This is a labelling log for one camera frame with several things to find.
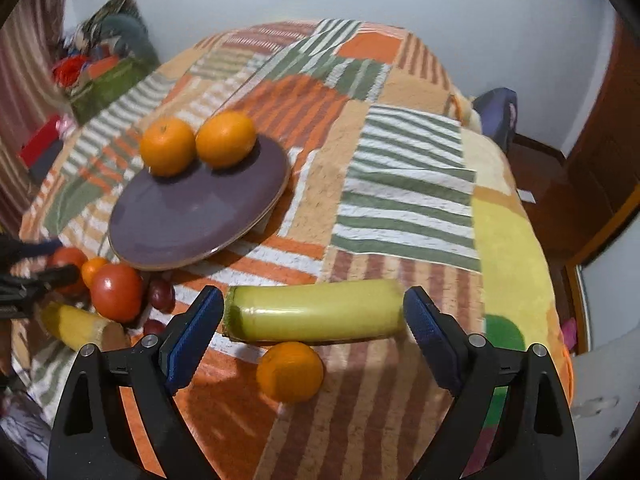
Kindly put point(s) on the striped patchwork blanket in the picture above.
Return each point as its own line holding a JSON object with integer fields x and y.
{"x": 400, "y": 195}

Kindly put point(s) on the green cushion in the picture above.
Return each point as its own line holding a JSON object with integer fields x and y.
{"x": 107, "y": 85}

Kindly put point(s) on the dark red plum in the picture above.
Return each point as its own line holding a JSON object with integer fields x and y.
{"x": 153, "y": 328}
{"x": 162, "y": 295}

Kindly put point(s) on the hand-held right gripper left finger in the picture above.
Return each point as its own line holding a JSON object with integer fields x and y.
{"x": 192, "y": 340}

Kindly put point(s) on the purple plate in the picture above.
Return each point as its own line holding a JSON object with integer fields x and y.
{"x": 200, "y": 210}

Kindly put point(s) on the small tangerine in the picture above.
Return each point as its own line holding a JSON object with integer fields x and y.
{"x": 93, "y": 270}

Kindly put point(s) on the yellow banana brown tip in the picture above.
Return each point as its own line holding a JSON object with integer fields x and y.
{"x": 75, "y": 327}

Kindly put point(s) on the dark patterned pillow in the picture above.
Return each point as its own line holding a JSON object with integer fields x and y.
{"x": 120, "y": 25}

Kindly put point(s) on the blue chair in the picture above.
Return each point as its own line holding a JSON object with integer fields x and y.
{"x": 497, "y": 115}

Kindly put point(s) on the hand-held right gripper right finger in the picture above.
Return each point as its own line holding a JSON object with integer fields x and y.
{"x": 430, "y": 335}

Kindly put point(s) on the large red tomato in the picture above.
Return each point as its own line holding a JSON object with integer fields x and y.
{"x": 117, "y": 292}

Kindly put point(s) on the long yellow-green zucchini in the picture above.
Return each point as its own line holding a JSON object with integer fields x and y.
{"x": 315, "y": 312}

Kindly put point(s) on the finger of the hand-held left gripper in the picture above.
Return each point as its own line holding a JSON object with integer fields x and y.
{"x": 55, "y": 276}
{"x": 35, "y": 249}

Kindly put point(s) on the wooden door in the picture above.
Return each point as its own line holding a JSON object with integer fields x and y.
{"x": 610, "y": 160}

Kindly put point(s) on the white furniture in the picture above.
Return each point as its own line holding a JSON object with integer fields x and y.
{"x": 600, "y": 390}

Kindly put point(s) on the red cloth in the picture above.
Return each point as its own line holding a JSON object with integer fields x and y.
{"x": 70, "y": 70}

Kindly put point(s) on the red box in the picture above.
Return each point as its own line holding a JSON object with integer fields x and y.
{"x": 40, "y": 142}

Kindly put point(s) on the orange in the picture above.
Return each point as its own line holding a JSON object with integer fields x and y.
{"x": 290, "y": 372}
{"x": 226, "y": 139}
{"x": 166, "y": 146}

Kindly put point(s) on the striped curtain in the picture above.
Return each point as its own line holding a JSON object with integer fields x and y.
{"x": 25, "y": 85}

